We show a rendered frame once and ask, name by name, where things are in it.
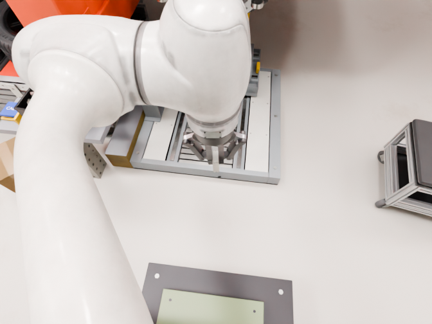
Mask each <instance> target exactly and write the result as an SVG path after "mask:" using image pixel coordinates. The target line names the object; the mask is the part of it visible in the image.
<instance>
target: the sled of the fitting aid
mask: <svg viewBox="0 0 432 324"><path fill-rule="evenodd" d="M260 53H261V49H254V52H253V67H252V75H251V81H249V84H248V87H247V90H246V94H245V96H257V93H258V84H259V73H260Z"/></svg>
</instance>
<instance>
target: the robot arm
mask: <svg viewBox="0 0 432 324"><path fill-rule="evenodd" d="M12 61H13V65H14V68H15V70H16V72H17V74H18V75H19V77H20V78H21V79H22V81H23V82H24V83H25V84H26V85H27V86H28V87H29V88H31V89H32V90H33V91H34V94H33V96H32V98H31V100H30V102H29V104H28V106H27V108H26V110H25V112H24V114H23V116H22V118H21V122H20V124H19V127H18V129H17V134H16V137H15V145H14V150H13V170H14V179H15V192H16V199H17V211H18V217H19V229H20V235H21V246H22V258H23V264H24V276H25V282H26V294H27V300H28V312H29V318H30V324H154V323H153V321H152V318H151V315H150V312H149V309H148V307H147V304H146V302H145V299H144V297H143V295H142V292H141V289H140V287H139V285H138V282H137V280H136V277H135V276H134V273H133V270H132V268H131V265H130V264H129V261H128V259H127V256H126V254H125V252H124V249H123V247H122V244H121V242H120V240H119V238H118V235H117V233H116V230H115V228H114V226H113V223H112V221H111V218H110V216H109V214H108V212H107V209H106V207H105V204H104V202H103V200H102V197H101V195H100V192H99V191H98V188H97V186H96V183H95V180H94V179H93V176H92V174H91V171H90V169H89V167H88V164H87V161H86V158H85V156H84V140H85V137H86V135H87V133H88V132H89V130H90V129H91V128H92V127H106V126H108V125H111V124H113V123H114V122H115V121H116V120H117V119H118V118H119V117H120V116H122V115H124V114H125V113H127V112H129V111H132V110H133V109H134V106H135V105H156V106H161V107H167V108H170V109H174V110H177V111H181V112H183V113H185V114H186V119H187V122H188V125H189V127H190V128H191V129H192V132H193V133H189V132H183V145H185V146H187V147H189V148H190V150H191V151H192V152H193V153H194V154H195V155H196V156H197V157H198V159H199V160H201V161H204V159H207V161H208V164H209V165H213V171H214V172H219V165H223V164H224V159H227V160H231V159H232V158H233V156H234V155H235V154H236V153H237V151H238V149H239V148H240V147H241V146H243V145H244V144H246V132H245V131H240V132H236V130H235V127H236V126H237V123H238V118H239V113H240V107H241V103H242V99H243V98H244V96H245V94H246V90H247V88H248V84H249V77H250V72H251V37H250V28H249V19H248V13H247V11H246V7H245V5H244V3H243V1H242V0H168V1H167V3H166V5H165V7H164V9H163V12H162V14H161V18H160V20H158V21H135V20H132V19H127V18H124V17H115V16H108V15H56V16H52V17H47V18H44V19H40V20H38V21H35V22H33V23H31V24H29V25H27V26H26V27H25V28H23V29H22V30H21V31H20V32H19V33H18V34H17V35H16V37H15V39H14V41H13V44H12ZM229 142H231V143H230V144H229V146H228V147H227V149H226V151H224V145H225V144H227V143H229ZM200 143H201V144H203V145H204V146H205V149H206V151H204V149H203V147H202V146H201V144H200ZM212 146H218V151H213V148H212Z"/></svg>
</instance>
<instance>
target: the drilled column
mask: <svg viewBox="0 0 432 324"><path fill-rule="evenodd" d="M84 156H85V159H86V161H87V164H88V167H89V169H90V171H91V174H92V176H93V178H97V179H101V177H102V174H103V172H104V169H105V166H106V164H107V163H106V162H105V160H104V158H103V157H102V156H101V155H100V153H99V152H98V151H97V149H96V148H95V146H94V145H93V144H92V143H84Z"/></svg>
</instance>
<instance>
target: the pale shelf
mask: <svg viewBox="0 0 432 324"><path fill-rule="evenodd" d="M20 99H21V98H17V99H16V100H15V102H18V101H19V100H20ZM18 127H19V125H18V124H17V123H16V122H15V121H8V120H1V121H0V133H3V134H14V135H16V134H17V129H18ZM110 127H111V125H108V126H106V127H92V128H91V129H90V130H89V132H88V133H87V135H86V137H85V140H84V143H96V144H102V145H103V143H104V141H105V138H106V136H107V133H108V132H109V129H110Z"/></svg>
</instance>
